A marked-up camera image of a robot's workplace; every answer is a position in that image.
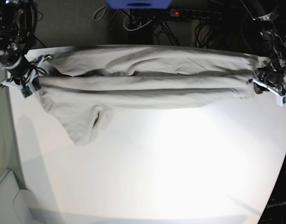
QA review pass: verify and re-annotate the white cable loop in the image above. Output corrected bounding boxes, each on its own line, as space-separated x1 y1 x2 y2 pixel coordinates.
123 14 153 32

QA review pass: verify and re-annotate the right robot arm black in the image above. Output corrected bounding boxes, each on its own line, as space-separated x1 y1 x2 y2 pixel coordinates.
0 0 51 98

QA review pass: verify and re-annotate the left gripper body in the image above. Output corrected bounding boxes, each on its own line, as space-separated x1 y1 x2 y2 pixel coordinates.
246 69 286 95

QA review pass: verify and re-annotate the grey t-shirt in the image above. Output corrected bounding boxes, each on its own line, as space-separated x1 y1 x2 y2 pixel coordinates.
38 46 258 145

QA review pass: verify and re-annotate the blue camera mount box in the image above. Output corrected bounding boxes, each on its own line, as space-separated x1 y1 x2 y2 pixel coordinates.
106 0 172 9

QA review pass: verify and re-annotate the black power strip red light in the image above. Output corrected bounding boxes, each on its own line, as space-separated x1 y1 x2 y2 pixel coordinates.
169 9 222 20

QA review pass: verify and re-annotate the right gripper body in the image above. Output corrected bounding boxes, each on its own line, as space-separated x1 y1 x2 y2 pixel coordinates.
0 55 52 91

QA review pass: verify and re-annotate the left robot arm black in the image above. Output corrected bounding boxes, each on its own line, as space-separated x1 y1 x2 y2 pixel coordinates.
241 0 286 97

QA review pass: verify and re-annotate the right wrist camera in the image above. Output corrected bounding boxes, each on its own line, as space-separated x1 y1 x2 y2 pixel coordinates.
20 85 36 98

